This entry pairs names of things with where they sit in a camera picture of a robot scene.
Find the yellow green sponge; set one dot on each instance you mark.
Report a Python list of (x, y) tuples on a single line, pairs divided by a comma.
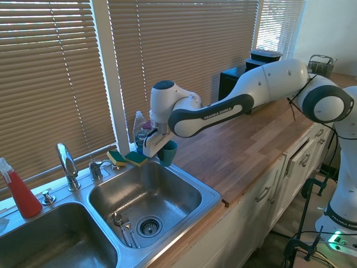
[(135, 159), (115, 158)]

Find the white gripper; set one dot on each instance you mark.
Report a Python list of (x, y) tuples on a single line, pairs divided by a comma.
[(155, 145)]

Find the round sink drain strainer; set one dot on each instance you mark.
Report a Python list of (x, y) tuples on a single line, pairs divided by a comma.
[(149, 226)]

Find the red spray bottle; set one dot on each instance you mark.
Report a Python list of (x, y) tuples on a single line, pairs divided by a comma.
[(22, 195)]

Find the chrome kitchen faucet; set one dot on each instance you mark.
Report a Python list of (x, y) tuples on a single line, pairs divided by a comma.
[(67, 164)]

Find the purple capped bottle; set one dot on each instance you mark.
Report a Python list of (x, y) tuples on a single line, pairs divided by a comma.
[(146, 126)]

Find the metal spoon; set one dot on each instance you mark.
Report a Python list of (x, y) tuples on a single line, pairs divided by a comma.
[(119, 223)]

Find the black lidded container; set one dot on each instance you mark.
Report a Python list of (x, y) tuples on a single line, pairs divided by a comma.
[(265, 57)]

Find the clear dish soap bottle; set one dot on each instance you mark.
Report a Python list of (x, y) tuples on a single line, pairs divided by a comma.
[(138, 131)]

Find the teal plastic mug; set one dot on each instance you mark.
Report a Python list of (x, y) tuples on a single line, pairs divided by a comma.
[(169, 155)]

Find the wide tan window blind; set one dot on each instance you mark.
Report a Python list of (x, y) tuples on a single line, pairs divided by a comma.
[(42, 83)]

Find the stainless steel double sink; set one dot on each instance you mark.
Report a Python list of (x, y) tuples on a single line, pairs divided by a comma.
[(156, 190)]

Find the black clamp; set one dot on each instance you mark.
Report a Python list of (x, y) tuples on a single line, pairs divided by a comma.
[(320, 184), (304, 245)]

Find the grey utensil caddy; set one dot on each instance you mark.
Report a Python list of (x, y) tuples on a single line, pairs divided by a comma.
[(320, 67)]

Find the black countertop appliance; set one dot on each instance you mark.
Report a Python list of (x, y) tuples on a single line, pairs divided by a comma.
[(228, 83)]

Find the narrow white window blind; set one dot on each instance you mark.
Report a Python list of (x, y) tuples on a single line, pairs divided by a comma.
[(279, 28)]

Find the metal fork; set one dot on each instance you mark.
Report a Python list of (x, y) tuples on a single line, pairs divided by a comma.
[(130, 229)]

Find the chrome sink knob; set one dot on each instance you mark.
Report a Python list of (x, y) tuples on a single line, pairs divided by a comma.
[(48, 197)]

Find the white kitchen cabinet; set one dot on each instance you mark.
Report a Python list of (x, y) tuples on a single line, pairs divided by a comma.
[(251, 217)]

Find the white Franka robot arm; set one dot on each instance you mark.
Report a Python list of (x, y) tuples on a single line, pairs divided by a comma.
[(251, 92)]

